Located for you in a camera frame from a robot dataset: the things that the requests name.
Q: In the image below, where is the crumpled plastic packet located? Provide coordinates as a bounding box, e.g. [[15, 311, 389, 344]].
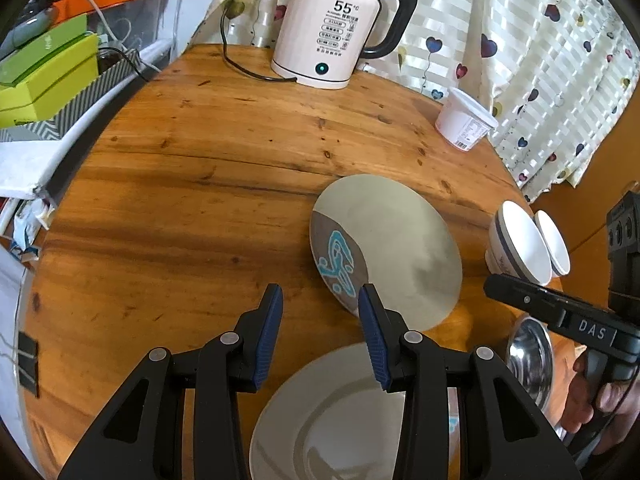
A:
[[9, 199, 57, 263]]

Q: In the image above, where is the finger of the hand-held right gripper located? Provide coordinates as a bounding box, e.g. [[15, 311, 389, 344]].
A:
[[483, 273, 571, 333]]

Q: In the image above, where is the stainless steel bowl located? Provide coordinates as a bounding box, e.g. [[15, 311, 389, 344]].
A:
[[505, 317, 556, 411]]

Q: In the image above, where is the grey handheld device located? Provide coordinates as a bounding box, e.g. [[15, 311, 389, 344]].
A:
[[9, 6, 57, 50]]

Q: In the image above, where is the thin black cable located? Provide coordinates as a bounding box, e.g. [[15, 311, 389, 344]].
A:
[[97, 47, 154, 84]]

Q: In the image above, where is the white ceramic bowl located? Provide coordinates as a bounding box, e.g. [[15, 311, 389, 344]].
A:
[[486, 200, 553, 286], [532, 209, 571, 277]]

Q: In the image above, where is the wooden cabinet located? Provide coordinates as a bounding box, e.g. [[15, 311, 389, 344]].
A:
[[527, 5, 640, 266]]

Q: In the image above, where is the black kettle power cord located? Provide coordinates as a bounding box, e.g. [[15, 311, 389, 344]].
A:
[[220, 4, 301, 84]]

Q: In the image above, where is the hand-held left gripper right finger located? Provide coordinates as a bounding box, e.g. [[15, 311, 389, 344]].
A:
[[358, 283, 583, 480]]

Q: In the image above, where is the white plastic yogurt tub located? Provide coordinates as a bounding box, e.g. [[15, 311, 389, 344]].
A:
[[434, 86, 500, 153]]

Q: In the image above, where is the white foam board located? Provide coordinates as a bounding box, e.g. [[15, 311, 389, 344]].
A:
[[0, 125, 68, 202]]

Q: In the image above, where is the grey zigzag patterned box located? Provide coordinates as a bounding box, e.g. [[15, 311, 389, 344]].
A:
[[0, 49, 145, 144]]

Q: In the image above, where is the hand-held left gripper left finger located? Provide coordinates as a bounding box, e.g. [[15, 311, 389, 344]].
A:
[[57, 283, 284, 480]]

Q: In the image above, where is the grey plate with blue pattern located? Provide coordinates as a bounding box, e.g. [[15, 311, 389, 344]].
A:
[[309, 174, 464, 334], [249, 342, 462, 480]]

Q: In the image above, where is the cream curtain with heart print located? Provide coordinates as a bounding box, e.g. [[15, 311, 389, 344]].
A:
[[190, 0, 640, 204]]

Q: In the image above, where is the black binder clip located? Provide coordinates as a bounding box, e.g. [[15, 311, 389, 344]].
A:
[[17, 332, 41, 402]]

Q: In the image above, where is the white electric kettle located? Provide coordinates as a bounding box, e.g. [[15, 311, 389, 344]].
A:
[[271, 0, 419, 90]]

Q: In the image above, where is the person's right hand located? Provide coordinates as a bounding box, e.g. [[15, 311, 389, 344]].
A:
[[562, 352, 640, 456]]

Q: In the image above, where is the white cable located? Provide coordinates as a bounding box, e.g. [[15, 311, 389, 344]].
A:
[[74, 0, 197, 72]]

